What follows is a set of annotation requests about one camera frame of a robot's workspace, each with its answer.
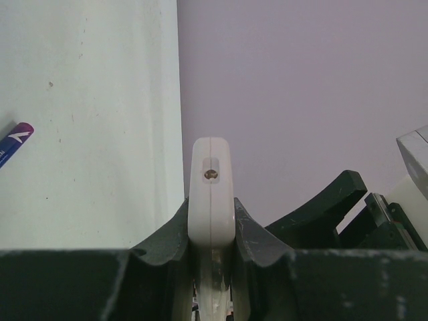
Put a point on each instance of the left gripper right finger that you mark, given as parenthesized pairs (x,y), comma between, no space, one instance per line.
(260,280)

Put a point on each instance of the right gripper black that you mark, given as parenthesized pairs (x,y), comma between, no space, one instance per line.
(380,225)

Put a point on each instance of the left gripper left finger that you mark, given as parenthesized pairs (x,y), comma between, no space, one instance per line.
(156,282)

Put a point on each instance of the white remote control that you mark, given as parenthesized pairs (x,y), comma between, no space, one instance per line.
(211,225)

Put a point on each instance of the purple blue battery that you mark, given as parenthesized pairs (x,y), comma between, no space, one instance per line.
(14,140)

